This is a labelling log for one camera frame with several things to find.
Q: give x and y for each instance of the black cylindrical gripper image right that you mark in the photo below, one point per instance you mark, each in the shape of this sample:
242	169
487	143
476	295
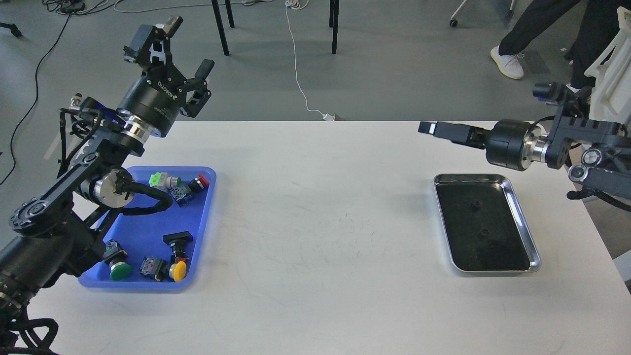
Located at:
504	143

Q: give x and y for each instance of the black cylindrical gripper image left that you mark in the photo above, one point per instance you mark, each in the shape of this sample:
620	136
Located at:
150	99

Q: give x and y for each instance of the silver metal tray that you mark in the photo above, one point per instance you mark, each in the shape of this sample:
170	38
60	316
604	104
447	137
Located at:
509	249

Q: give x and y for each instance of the blue plastic tray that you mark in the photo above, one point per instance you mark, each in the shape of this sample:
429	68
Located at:
142	236

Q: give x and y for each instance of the black table leg left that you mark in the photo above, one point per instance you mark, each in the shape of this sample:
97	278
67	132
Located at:
220	25

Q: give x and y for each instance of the black table leg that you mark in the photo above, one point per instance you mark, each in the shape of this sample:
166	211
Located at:
334	8
220	25

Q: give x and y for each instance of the white chair caster base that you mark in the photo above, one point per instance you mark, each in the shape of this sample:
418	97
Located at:
507	11

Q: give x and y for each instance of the white office chair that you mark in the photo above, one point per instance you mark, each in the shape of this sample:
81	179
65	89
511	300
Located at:
611	97

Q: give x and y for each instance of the black table leg right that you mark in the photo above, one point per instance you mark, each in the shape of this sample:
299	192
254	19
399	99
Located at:
334	8

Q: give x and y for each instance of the person leg with white shoe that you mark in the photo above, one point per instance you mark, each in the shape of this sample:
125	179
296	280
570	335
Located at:
599	26

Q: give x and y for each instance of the light green switch block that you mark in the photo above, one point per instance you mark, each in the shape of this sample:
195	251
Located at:
164	181

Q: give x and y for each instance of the red push button switch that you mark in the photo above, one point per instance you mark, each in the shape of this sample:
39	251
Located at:
198	184

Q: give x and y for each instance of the black push button switch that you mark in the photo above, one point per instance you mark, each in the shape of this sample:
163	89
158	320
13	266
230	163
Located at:
177	241

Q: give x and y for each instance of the blue grey switch block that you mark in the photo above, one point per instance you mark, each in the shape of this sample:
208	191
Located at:
154	268

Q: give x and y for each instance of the yellow push button switch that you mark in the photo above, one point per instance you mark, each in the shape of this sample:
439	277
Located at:
177	269

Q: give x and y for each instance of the green push button switch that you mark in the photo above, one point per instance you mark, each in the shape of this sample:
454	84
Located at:
115	257

